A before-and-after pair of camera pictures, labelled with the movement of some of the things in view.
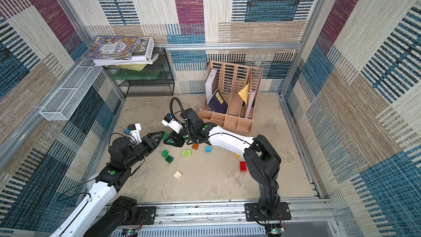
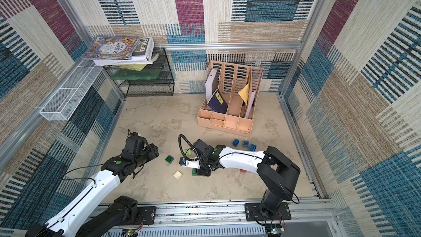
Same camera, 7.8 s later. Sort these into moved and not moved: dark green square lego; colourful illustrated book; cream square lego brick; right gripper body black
Moved: right gripper body black
Not moved: colourful illustrated book; cream square lego brick; dark green square lego
